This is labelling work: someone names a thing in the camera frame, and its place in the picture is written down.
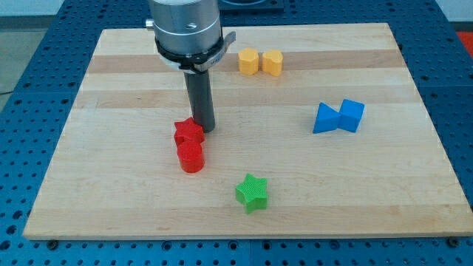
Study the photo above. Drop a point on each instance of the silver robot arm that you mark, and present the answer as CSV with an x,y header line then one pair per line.
x,y
188,33

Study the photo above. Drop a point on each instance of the yellow hexagon block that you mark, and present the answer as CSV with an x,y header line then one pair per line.
x,y
248,61

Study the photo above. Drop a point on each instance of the red star block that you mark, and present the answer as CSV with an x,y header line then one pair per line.
x,y
188,130

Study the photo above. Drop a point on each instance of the red cylinder block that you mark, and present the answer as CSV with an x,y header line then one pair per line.
x,y
190,155

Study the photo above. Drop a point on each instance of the green star block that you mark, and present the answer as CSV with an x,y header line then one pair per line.
x,y
252,193

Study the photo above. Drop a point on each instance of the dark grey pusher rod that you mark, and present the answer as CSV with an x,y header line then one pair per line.
x,y
200,98

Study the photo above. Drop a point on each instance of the yellow heart block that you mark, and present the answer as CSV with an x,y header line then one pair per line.
x,y
272,61

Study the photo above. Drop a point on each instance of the wooden board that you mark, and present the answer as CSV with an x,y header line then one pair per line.
x,y
115,174

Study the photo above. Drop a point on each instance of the blue triangle block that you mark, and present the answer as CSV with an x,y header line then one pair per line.
x,y
326,120

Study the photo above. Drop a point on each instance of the blue cube block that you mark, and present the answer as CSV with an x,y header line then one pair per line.
x,y
351,113

